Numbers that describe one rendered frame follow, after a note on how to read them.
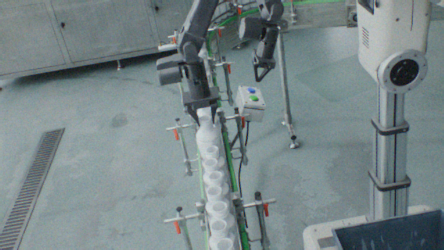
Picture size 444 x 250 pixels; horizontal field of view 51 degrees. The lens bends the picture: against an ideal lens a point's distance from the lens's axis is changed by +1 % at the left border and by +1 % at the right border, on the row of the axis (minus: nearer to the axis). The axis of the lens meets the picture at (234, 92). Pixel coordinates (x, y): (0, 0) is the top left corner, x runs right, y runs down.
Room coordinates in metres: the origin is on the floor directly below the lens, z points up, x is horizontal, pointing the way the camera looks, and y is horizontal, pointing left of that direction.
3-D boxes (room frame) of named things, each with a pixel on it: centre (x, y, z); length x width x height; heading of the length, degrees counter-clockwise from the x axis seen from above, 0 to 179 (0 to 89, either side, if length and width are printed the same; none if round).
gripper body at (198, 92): (1.14, 0.10, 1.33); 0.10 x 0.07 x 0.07; 93
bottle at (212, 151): (1.08, 0.09, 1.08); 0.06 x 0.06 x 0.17
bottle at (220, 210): (0.84, 0.08, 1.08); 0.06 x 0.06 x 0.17
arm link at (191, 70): (1.14, 0.10, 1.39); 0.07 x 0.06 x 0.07; 93
